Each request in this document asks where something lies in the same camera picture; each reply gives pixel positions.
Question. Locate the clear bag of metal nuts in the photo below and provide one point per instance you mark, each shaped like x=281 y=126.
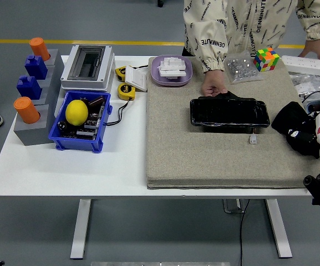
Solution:
x=241 y=69

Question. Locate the person's left forearm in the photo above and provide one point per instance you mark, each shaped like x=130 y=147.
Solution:
x=317 y=20

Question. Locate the white electrical box grey cover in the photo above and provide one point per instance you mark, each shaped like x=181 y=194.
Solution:
x=71 y=80

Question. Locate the grey stepped block holder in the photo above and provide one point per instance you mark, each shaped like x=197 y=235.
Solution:
x=35 y=134

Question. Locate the blue block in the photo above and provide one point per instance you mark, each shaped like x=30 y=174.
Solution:
x=29 y=88
x=36 y=67

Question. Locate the orange cylinder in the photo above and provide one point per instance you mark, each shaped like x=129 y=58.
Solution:
x=39 y=48
x=26 y=110

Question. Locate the blue plastic bin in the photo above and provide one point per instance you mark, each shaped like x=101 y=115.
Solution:
x=76 y=143

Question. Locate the person's left hand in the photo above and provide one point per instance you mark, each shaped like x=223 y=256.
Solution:
x=317 y=47

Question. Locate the clear plastic bags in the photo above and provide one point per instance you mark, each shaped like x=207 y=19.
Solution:
x=304 y=83

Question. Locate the metal bracket under table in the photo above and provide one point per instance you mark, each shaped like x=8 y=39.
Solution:
x=230 y=206

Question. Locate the white power strip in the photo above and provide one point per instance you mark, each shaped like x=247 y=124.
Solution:
x=309 y=65

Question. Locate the yellow lemon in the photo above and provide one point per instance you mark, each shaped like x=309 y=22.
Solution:
x=76 y=112

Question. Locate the white table leg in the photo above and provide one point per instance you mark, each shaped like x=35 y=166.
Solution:
x=80 y=230
x=280 y=235

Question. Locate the purple bowl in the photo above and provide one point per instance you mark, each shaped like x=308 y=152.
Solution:
x=155 y=77

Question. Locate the small white connector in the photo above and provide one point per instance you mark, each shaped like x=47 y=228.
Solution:
x=253 y=139

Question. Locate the black chair wheel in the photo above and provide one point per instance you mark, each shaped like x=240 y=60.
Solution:
x=160 y=3

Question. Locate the grey-brown mat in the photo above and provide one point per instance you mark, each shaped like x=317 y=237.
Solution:
x=176 y=138

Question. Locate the person's right forearm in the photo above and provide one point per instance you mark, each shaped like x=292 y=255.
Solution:
x=211 y=47

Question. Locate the blue-grey tray of components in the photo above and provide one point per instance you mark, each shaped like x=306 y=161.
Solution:
x=315 y=106

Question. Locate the colourful puzzle cube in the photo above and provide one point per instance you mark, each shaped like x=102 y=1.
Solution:
x=265 y=59

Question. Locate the person's right hand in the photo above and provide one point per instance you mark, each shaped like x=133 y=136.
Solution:
x=214 y=81

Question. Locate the person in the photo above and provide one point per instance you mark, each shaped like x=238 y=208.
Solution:
x=245 y=22

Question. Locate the white switch parts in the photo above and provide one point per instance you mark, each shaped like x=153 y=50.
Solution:
x=172 y=67

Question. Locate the white wall switch plate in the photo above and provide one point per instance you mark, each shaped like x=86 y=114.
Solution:
x=137 y=80

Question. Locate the yellow tape measure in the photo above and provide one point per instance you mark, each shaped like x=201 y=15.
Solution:
x=120 y=72
x=125 y=90

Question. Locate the circuit board with capacitors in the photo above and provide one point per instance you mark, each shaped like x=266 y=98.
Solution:
x=89 y=128

